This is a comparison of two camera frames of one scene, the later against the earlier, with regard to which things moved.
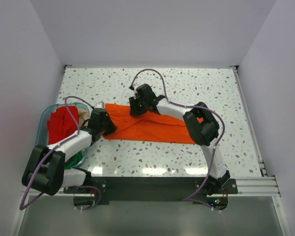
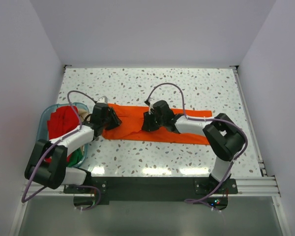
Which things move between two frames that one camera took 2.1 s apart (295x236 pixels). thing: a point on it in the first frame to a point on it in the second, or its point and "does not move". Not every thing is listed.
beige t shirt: [83, 114] does not move
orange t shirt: [151, 126] does not move
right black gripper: [133, 110] to [147, 126]
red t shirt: [61, 126] does not move
